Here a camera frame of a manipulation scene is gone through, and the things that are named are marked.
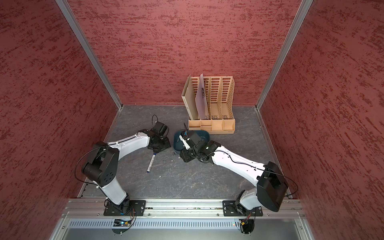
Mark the corner aluminium post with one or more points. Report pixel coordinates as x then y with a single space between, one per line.
79 33
291 35

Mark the wooden file organizer rack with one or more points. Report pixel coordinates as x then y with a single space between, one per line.
219 91

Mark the right corner aluminium post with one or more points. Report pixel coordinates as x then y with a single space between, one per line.
291 35

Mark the teal plastic storage box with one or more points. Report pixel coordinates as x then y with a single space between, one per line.
178 144

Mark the left corner aluminium post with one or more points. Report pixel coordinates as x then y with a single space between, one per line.
79 33

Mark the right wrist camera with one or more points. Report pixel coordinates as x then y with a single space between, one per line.
192 139

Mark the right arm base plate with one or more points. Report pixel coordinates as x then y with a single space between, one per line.
234 209

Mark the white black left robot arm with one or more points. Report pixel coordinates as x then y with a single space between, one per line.
102 163

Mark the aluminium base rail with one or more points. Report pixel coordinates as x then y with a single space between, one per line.
179 208

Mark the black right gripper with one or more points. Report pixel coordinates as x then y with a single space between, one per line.
185 156

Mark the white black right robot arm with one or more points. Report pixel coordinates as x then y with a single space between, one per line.
270 185

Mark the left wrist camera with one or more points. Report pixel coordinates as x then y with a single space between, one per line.
160 129

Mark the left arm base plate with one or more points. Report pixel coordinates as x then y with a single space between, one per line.
126 208

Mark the pale pink paper sheet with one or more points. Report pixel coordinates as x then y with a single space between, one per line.
201 100

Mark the blue white marker pen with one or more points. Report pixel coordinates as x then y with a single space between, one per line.
151 163

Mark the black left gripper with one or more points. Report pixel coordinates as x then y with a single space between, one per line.
167 145

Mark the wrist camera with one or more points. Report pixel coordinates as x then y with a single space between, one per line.
160 129
192 139

